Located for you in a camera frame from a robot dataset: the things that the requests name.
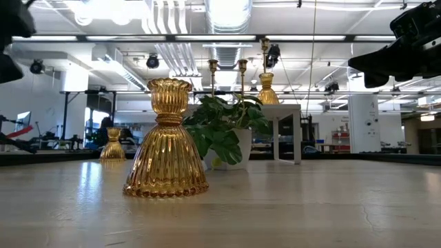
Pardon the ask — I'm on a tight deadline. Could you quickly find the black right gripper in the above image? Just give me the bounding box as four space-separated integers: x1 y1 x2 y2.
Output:
347 1 441 89

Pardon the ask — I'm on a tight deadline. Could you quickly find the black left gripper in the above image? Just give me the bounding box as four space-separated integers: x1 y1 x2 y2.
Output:
0 0 37 84

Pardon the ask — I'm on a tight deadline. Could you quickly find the amber ribbed glass candle holder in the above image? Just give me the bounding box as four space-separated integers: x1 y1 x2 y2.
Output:
257 72 280 105
99 127 127 161
123 77 210 199

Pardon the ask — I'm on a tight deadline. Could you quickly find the short brass candlestick holder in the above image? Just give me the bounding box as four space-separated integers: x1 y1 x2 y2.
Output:
237 59 249 97
207 59 219 98

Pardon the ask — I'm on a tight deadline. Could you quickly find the background computer monitor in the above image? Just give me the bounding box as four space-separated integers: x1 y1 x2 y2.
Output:
14 110 32 135

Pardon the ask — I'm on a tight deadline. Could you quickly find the red tool cart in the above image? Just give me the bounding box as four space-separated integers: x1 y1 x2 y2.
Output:
331 130 351 152

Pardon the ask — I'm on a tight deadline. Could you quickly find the white perforated metal shelf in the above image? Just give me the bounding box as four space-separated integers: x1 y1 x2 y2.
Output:
185 103 302 165

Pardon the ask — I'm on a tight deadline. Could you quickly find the person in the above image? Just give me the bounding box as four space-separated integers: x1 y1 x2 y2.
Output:
92 116 135 149

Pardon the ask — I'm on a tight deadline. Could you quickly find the green artificial potted plant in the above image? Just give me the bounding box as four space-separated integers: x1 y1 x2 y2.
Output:
182 93 273 172

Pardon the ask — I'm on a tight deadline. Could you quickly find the thin hanging cable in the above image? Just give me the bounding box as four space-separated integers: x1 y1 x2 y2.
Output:
305 0 318 116

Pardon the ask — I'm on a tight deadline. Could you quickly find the black overhead camera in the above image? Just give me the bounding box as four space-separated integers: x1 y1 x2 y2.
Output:
265 43 282 69

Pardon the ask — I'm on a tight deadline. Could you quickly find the silver ventilation duct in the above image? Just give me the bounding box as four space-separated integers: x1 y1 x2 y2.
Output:
205 0 254 68

